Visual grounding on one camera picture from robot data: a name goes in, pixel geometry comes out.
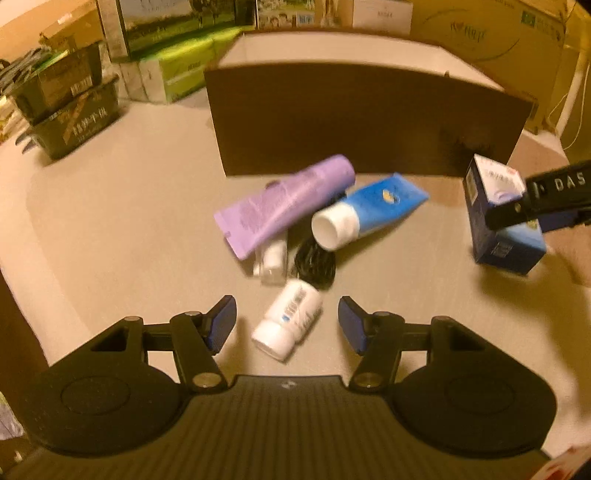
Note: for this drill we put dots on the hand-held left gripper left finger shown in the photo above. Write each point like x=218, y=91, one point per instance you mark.
x=221, y=323

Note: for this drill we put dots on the red white packet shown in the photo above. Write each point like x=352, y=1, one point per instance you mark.
x=570, y=464

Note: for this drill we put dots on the purple tube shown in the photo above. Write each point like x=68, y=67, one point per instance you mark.
x=281, y=203

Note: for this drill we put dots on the green tissue pack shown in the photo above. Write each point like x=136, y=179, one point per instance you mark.
x=224, y=39
x=184, y=74

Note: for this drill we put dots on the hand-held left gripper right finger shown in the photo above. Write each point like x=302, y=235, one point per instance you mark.
x=351, y=323

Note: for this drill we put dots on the blue white medicine box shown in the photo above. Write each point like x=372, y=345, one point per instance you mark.
x=489, y=184

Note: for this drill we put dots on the white pill bottle blue label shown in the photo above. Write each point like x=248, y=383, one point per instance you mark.
x=291, y=318

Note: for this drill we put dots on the blue milk carton box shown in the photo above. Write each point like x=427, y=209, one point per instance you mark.
x=286, y=14

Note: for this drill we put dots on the green white packet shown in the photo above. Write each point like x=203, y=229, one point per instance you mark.
x=51, y=57

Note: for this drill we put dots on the white square box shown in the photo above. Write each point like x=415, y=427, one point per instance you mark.
x=383, y=16

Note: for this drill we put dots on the small clear white bottle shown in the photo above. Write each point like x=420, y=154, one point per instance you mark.
x=271, y=258

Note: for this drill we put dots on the brown cardboard box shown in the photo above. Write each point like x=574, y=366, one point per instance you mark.
x=346, y=120

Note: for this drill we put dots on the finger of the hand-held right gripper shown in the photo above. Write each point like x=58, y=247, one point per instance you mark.
x=508, y=216

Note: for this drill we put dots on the milk carton box with cows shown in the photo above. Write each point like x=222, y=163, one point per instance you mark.
x=157, y=27

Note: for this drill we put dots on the blue toothpaste tube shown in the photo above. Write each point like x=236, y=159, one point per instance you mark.
x=374, y=207

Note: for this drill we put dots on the large tan cardboard box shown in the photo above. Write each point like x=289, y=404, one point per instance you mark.
x=498, y=41

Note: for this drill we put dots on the small tan cardboard box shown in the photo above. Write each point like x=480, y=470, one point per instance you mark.
x=69, y=30

